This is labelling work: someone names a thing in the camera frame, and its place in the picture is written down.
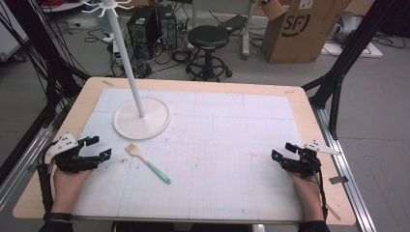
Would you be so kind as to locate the white metal stand post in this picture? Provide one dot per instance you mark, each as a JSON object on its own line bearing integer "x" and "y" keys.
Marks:
{"x": 248, "y": 29}

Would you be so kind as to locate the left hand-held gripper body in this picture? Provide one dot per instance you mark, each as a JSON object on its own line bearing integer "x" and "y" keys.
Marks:
{"x": 64, "y": 162}

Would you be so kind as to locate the white flat board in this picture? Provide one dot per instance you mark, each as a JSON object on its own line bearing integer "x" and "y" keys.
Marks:
{"x": 354, "y": 50}

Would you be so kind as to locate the grey tape piece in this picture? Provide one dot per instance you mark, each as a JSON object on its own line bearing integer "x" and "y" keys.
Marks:
{"x": 338, "y": 179}

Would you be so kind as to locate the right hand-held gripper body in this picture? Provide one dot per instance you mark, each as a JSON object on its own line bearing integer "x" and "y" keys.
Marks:
{"x": 304, "y": 164}

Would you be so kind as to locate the large black computer tower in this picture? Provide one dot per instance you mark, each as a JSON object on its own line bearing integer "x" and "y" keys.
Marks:
{"x": 141, "y": 30}

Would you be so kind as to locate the black round stool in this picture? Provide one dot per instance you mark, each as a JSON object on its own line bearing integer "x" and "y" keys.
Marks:
{"x": 208, "y": 37}

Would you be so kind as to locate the person's left hand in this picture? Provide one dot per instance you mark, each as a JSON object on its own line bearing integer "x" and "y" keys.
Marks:
{"x": 66, "y": 190}

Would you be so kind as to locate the black metal frame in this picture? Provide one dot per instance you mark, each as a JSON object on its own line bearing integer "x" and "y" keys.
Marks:
{"x": 48, "y": 64}
{"x": 348, "y": 58}

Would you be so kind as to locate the grey appliance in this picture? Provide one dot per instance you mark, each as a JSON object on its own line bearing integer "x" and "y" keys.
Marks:
{"x": 348, "y": 25}

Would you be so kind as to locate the black wristband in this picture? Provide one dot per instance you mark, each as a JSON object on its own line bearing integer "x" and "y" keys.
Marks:
{"x": 58, "y": 216}

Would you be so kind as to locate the person's right hand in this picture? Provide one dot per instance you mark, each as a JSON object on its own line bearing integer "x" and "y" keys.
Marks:
{"x": 307, "y": 193}

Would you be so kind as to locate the brown cardboard box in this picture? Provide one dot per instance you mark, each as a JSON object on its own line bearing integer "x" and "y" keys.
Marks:
{"x": 299, "y": 40}

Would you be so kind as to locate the white gridded mat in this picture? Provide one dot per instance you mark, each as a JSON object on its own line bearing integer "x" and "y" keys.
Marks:
{"x": 209, "y": 161}

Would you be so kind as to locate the aluminium rail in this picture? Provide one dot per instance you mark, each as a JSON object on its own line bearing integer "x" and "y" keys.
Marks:
{"x": 351, "y": 180}
{"x": 24, "y": 164}

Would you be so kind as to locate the slim black computer tower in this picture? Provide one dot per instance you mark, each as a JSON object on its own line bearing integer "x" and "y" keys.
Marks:
{"x": 167, "y": 27}

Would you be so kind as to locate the white hook stand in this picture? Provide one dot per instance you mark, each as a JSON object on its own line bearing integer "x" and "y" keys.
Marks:
{"x": 141, "y": 125}

